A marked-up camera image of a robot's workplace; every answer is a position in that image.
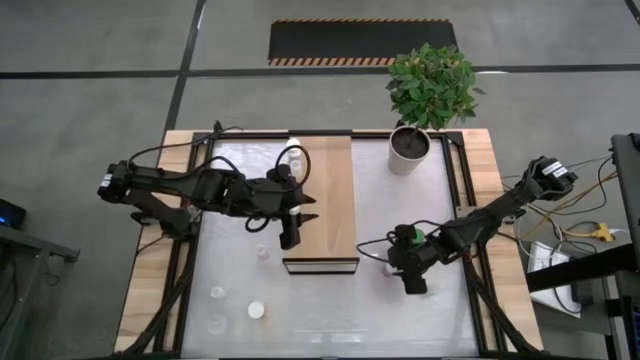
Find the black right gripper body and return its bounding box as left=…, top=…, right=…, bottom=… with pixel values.
left=387, top=224, right=444, bottom=296

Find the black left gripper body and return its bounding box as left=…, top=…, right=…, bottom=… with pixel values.
left=259, top=164, right=303, bottom=251

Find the white bottle with green label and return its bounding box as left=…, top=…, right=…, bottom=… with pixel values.
left=285, top=137, right=304, bottom=176

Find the white plant pot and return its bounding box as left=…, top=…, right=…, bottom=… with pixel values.
left=387, top=124, right=432, bottom=177

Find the white cap front left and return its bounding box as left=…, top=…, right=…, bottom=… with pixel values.
left=246, top=299, right=267, bottom=321

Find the white box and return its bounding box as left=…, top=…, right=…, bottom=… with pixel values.
left=527, top=239, right=584, bottom=319

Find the black mat with hazard stripes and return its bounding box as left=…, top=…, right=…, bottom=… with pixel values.
left=267, top=18, right=459, bottom=68

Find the green leafy plant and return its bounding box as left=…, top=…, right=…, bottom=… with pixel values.
left=385, top=42, right=485, bottom=132

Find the yellow power plug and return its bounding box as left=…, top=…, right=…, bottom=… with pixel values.
left=564, top=222, right=626, bottom=244

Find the black equipment stand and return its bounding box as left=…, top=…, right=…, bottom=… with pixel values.
left=524, top=132, right=640, bottom=360

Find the grey side table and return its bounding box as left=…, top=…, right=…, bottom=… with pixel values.
left=0, top=224, right=80, bottom=360

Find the black device with blue light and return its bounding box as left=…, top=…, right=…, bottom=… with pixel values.
left=0, top=198, right=27, bottom=231

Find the black cable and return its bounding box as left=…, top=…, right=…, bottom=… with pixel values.
left=127, top=119, right=312, bottom=234
left=355, top=219, right=444, bottom=264

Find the black table frame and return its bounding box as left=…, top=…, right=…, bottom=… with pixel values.
left=152, top=119, right=541, bottom=359

